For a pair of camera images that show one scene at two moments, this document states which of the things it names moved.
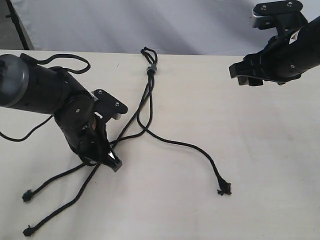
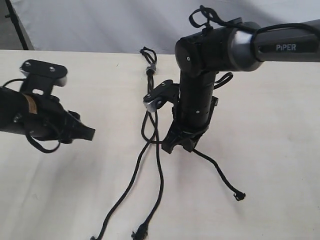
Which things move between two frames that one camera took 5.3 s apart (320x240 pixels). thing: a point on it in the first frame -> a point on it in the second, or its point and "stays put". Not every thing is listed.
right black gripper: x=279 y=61 -> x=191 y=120
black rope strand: x=223 y=188 -> x=238 y=195
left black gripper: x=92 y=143 -> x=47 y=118
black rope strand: x=149 y=63 -> x=150 y=59
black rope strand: x=28 y=195 -> x=152 y=142
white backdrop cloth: x=226 y=27 stays put
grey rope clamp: x=152 y=66 stays put
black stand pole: x=12 y=15 stays put
